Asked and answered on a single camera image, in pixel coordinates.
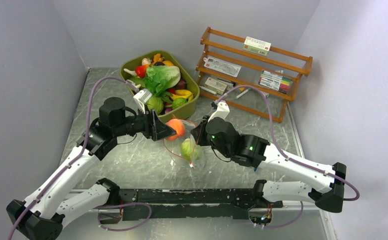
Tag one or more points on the wooden shelf rack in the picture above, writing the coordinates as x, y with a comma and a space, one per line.
229, 47

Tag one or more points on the yellow banana pepper toy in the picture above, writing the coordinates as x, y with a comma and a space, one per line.
182, 93

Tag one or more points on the coloured marker pen set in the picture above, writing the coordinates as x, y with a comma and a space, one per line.
275, 81

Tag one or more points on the clear zip bag orange zipper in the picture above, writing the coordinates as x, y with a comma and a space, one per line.
173, 149

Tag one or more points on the dark red beet toy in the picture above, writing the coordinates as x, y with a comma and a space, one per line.
181, 85

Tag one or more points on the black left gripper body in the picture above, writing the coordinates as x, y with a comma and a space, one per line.
151, 125

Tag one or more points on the green leafy vegetable toy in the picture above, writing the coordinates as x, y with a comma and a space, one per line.
155, 103

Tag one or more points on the flat packaged stationery card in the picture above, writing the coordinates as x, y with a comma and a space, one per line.
222, 66

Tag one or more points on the small white green box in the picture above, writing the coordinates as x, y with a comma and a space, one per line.
215, 85

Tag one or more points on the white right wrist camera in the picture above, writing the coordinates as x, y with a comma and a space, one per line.
221, 110

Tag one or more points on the white box on top shelf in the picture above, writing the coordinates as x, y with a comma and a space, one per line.
256, 46

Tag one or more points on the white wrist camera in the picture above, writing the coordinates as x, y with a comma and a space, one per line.
141, 98
221, 110

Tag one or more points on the white pen on table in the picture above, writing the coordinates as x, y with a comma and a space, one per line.
243, 92

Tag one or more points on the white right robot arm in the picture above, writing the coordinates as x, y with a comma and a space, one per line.
316, 183

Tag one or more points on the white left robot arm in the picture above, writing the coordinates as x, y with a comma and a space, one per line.
44, 213

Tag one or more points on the small green lime toy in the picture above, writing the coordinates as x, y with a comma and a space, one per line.
178, 102

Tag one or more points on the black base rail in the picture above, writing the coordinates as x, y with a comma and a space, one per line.
234, 203

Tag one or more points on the round green cabbage toy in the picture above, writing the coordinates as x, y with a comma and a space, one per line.
189, 150

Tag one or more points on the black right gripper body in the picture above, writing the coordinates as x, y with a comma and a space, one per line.
203, 131

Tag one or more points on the napa cabbage toy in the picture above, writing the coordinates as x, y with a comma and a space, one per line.
160, 78

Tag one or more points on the white mushroom toy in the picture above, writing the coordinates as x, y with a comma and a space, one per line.
134, 86

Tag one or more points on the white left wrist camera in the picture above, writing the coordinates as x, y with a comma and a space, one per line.
141, 98

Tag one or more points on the olive green plastic bin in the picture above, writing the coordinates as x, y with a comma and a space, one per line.
183, 112

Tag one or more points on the peach toy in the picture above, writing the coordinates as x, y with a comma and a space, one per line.
178, 126

